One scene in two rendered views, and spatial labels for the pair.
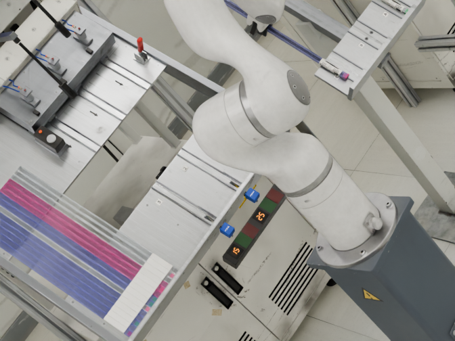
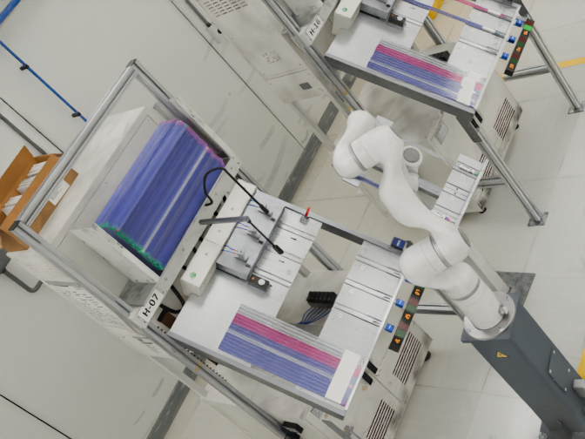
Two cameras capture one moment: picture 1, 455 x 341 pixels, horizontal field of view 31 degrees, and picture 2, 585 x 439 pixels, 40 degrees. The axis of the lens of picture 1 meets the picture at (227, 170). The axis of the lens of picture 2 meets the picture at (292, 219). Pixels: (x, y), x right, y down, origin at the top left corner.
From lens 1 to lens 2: 1.19 m
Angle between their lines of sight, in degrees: 10
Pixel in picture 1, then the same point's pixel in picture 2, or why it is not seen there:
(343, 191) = (487, 293)
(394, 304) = (517, 357)
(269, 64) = (448, 226)
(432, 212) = not seen: hidden behind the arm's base
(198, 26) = (406, 209)
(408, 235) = (521, 315)
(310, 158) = (470, 277)
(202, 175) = (364, 294)
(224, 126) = (425, 264)
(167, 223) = (349, 328)
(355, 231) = (494, 316)
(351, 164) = not seen: hidden behind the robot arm
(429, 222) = not seen: hidden behind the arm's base
